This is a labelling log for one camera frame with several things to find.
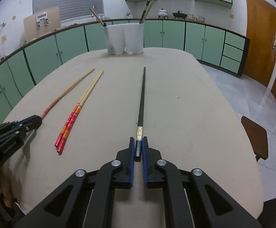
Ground plain wooden chopstick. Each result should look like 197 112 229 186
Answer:
140 1 155 24

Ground black wok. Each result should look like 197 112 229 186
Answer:
173 11 188 20

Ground person's left hand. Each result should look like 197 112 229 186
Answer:
0 166 14 208

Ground chrome sink faucet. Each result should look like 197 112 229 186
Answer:
92 5 99 20

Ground white double utensil holder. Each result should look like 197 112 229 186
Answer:
103 23 144 55

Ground plain bamboo chopstick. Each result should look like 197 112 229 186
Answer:
89 8 107 27

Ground brown cardboard board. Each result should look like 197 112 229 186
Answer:
24 7 61 43

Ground red orange patterned chopstick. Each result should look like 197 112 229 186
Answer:
55 70 104 155

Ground brown wooden door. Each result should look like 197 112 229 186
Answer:
244 0 276 86

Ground brown wooden chair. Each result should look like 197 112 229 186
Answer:
240 116 269 161

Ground white cooking pot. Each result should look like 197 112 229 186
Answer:
157 9 168 19

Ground green lower kitchen cabinets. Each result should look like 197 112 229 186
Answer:
0 19 250 124

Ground black chopstick with gold band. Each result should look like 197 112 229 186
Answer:
135 67 146 158

